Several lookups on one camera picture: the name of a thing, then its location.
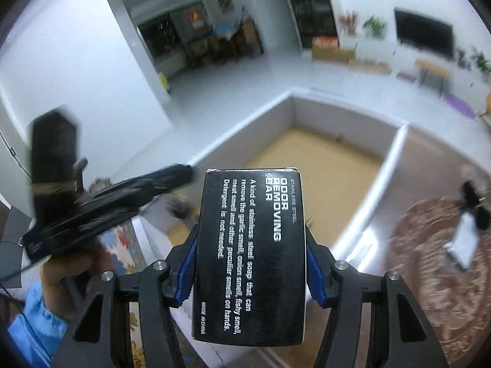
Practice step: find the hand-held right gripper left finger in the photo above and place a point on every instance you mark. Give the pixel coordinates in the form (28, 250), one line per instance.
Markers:
(186, 276)

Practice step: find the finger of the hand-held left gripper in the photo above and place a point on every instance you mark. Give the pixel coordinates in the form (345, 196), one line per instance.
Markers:
(165, 178)

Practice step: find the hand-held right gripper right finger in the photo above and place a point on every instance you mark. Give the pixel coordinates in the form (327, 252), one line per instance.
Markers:
(316, 276)

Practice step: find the black printed box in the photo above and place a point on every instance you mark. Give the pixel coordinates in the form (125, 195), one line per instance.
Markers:
(249, 257)

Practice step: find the black fabric case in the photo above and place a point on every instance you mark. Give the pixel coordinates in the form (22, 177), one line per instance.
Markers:
(53, 153)

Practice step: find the white storage box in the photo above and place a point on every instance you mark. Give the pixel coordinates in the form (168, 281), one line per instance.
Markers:
(345, 122)

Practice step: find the person's left hand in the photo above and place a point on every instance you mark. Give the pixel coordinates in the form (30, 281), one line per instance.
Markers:
(69, 276)

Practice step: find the floral printed cloth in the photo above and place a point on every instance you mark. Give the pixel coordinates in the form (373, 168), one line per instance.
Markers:
(121, 249)

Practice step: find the dark grey panel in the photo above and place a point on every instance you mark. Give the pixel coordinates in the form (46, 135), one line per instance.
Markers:
(11, 230)

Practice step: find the dark glass cabinet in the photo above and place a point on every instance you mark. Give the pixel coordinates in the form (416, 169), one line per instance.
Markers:
(161, 38)

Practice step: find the wooden table and chairs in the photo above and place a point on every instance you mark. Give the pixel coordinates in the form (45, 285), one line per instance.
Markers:
(230, 42)

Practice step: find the blue and white carton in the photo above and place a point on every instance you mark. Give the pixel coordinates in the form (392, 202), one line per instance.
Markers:
(464, 237)

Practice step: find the cardboard box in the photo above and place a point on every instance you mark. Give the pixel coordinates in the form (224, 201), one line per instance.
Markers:
(332, 51)

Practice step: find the purple round mat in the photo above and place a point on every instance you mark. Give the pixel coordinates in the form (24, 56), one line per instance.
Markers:
(460, 107)

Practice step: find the dark bookcase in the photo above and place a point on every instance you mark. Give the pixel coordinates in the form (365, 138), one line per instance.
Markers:
(307, 4)

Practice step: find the wooden bench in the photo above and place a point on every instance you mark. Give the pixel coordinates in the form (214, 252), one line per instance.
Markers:
(431, 67)

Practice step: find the red flower arrangement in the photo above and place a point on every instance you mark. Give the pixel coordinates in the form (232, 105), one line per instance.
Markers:
(348, 21)

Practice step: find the yellow lounge chair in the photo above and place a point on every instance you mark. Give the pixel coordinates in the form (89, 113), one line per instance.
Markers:
(488, 103)

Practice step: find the leafy potted plant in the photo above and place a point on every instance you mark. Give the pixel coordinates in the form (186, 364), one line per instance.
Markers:
(375, 27)

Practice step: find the small potted plant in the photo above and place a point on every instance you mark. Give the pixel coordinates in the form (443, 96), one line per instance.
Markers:
(462, 57)

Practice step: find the flat screen television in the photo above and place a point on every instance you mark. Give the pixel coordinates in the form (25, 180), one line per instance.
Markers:
(422, 32)

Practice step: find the large potted plant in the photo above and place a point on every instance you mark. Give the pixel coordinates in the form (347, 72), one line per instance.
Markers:
(481, 61)

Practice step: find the orange wall poster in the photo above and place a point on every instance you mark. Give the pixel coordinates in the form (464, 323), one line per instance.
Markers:
(195, 17)

